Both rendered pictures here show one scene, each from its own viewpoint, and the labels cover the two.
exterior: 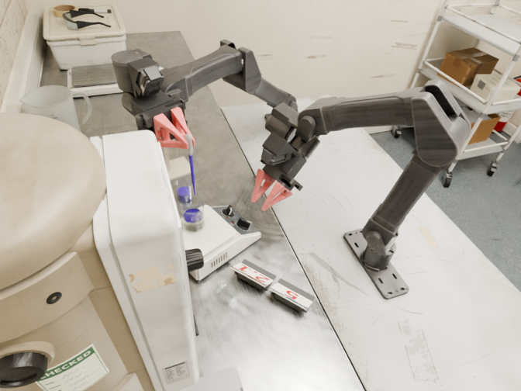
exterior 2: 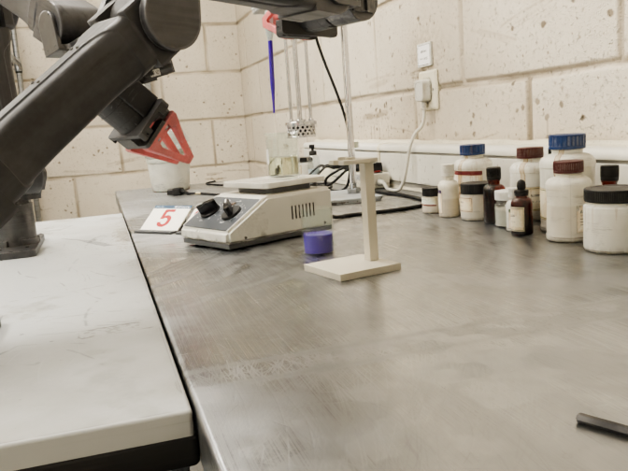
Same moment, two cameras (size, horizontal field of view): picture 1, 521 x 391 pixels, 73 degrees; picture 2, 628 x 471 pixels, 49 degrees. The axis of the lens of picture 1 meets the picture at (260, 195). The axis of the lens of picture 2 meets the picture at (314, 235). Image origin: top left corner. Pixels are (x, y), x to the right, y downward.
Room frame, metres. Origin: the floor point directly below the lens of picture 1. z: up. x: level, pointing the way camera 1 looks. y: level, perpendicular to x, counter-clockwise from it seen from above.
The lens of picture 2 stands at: (1.59, 0.32, 1.07)
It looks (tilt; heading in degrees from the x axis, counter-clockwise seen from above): 9 degrees down; 187
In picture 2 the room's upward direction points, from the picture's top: 4 degrees counter-clockwise
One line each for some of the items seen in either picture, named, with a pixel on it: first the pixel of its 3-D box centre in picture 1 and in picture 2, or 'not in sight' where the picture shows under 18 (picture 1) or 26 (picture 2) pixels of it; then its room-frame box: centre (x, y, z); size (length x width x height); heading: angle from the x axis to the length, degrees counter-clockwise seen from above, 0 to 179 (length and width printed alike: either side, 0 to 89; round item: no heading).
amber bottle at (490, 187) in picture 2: not in sight; (494, 194); (0.52, 0.46, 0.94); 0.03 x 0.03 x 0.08
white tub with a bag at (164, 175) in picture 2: not in sight; (167, 154); (-0.44, -0.36, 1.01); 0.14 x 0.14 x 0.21
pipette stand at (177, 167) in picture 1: (174, 152); (348, 214); (0.81, 0.26, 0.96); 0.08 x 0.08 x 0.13; 36
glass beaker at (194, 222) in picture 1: (191, 215); (284, 154); (0.52, 0.15, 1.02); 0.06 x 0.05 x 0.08; 139
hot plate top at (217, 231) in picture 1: (201, 230); (273, 180); (0.51, 0.13, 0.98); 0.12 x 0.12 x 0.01; 48
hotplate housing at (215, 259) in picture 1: (211, 237); (263, 210); (0.53, 0.11, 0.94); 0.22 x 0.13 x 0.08; 138
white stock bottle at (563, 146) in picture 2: not in sight; (567, 182); (0.61, 0.55, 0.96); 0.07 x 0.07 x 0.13
